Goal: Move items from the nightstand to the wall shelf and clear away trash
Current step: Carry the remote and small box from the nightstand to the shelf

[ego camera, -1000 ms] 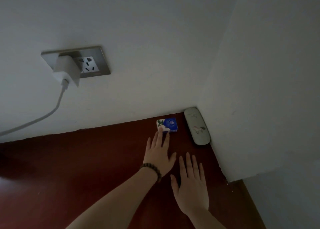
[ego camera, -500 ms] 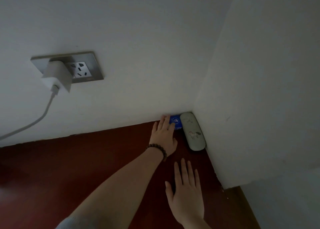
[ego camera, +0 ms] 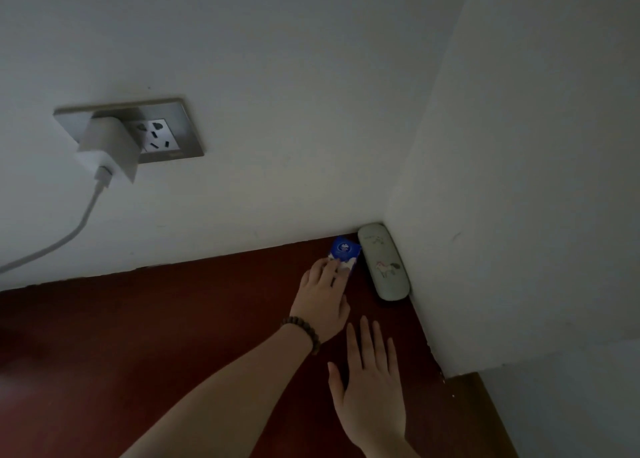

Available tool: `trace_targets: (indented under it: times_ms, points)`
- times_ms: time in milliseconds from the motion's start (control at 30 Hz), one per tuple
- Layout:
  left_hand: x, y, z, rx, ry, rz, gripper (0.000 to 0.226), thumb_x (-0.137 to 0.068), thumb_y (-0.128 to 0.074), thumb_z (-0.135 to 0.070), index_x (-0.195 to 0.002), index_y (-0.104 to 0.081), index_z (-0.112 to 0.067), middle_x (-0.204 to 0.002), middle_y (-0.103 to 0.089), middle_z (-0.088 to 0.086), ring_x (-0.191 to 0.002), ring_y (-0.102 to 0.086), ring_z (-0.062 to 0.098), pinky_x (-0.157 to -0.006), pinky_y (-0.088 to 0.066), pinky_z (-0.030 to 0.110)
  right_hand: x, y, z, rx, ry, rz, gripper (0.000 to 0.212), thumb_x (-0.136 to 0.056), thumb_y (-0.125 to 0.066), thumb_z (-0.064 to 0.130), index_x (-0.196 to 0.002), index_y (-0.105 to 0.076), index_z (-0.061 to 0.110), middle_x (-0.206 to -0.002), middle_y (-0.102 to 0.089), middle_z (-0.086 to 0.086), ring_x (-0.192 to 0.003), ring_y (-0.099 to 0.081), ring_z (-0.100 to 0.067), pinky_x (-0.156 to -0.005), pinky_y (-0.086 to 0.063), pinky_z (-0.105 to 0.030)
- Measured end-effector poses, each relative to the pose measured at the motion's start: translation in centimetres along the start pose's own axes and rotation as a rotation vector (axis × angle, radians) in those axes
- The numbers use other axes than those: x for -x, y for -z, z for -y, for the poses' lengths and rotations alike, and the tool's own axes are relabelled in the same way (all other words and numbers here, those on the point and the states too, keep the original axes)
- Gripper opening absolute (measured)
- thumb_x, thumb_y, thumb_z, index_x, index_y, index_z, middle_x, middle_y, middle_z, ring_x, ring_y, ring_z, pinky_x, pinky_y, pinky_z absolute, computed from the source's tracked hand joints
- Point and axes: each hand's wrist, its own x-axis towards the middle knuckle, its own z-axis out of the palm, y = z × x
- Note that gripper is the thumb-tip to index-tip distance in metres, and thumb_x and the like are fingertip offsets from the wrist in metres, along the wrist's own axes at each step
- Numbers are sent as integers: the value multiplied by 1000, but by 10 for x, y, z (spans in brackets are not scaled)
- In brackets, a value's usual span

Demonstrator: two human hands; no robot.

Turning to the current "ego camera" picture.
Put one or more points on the person's left hand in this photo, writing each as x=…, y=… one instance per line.
x=320, y=308

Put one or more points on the person's right hand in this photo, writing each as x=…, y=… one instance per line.
x=372, y=407

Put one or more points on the blue tissue pack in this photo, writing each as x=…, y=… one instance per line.
x=345, y=248

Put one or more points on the pale green glasses case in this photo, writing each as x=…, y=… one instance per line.
x=385, y=268

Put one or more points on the person's left forearm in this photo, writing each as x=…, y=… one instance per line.
x=230, y=412

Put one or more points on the person's right forearm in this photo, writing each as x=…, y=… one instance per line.
x=395, y=450

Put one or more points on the red wooden desk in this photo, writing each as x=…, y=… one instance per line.
x=125, y=363

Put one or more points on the white plugged charger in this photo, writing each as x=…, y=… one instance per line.
x=107, y=143

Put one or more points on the grey wall socket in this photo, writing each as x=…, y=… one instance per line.
x=170, y=128

